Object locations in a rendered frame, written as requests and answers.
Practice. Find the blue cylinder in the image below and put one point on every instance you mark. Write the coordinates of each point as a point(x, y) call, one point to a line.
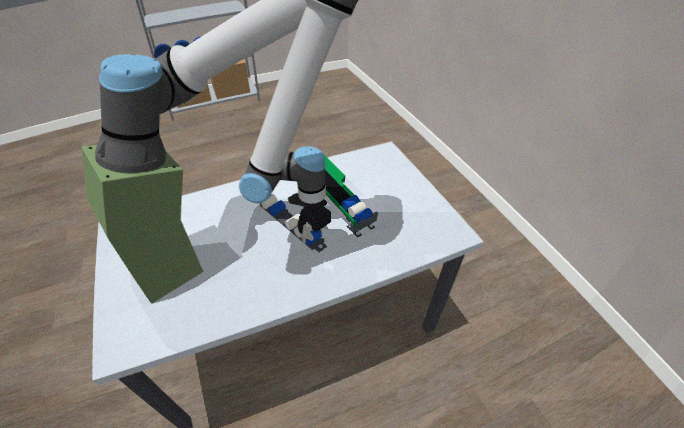
point(316, 236)
point(350, 201)
point(277, 207)
point(365, 214)

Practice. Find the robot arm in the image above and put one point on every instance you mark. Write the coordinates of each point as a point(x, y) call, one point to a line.
point(133, 94)

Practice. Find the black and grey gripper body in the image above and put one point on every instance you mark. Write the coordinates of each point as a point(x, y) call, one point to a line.
point(312, 213)

